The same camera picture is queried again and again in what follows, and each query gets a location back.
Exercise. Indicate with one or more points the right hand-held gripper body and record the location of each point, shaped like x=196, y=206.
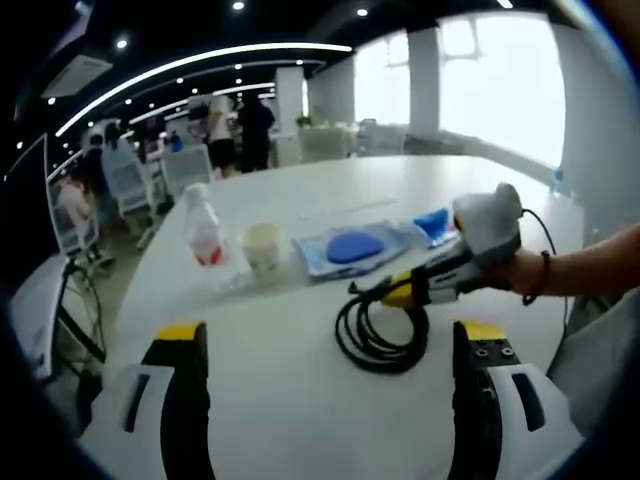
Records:
x=492, y=225

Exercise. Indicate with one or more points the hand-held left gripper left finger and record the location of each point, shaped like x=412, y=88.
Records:
x=190, y=380

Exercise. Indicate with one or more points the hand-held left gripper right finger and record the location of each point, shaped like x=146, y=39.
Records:
x=472, y=390

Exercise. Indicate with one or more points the blue tissue packet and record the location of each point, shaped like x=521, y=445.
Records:
x=435, y=225

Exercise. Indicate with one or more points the blue pouch with oval pad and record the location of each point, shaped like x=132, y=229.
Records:
x=350, y=247

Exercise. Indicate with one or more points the clear bottle with red label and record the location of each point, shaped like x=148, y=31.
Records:
x=205, y=250

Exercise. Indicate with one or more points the white paper cup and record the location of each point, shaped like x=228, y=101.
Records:
x=262, y=255

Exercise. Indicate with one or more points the group of round ceiling lights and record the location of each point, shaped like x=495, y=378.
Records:
x=121, y=44

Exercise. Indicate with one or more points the person's right hand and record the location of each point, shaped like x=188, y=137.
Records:
x=525, y=272

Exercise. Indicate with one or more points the white table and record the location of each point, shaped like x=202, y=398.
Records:
x=280, y=325

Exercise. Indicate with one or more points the white side desk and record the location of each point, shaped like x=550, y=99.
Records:
x=35, y=320

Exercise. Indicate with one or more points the green potted plant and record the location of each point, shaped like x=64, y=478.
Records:
x=305, y=121

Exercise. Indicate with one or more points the dark computer monitor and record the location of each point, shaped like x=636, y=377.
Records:
x=25, y=200

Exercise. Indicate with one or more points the curved ceiling light strip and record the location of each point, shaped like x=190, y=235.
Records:
x=200, y=56

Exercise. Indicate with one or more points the ceiling air vent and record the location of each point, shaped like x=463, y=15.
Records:
x=77, y=77

